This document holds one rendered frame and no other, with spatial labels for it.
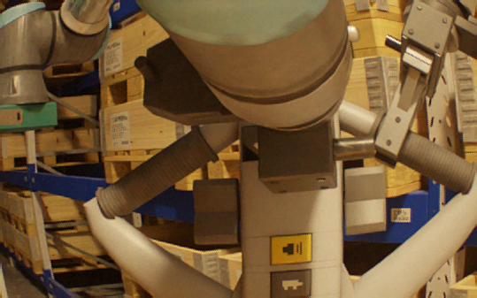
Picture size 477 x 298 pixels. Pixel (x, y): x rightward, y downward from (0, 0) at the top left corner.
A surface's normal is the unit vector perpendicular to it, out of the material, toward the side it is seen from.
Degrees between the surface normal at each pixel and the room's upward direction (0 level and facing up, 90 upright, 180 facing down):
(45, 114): 90
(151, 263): 67
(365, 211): 57
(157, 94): 74
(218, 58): 159
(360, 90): 90
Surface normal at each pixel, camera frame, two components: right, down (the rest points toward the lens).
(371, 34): -0.81, 0.07
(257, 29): 0.24, 0.91
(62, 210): 0.59, -0.04
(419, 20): -0.22, -0.25
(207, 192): -0.20, 0.04
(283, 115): 0.03, 0.97
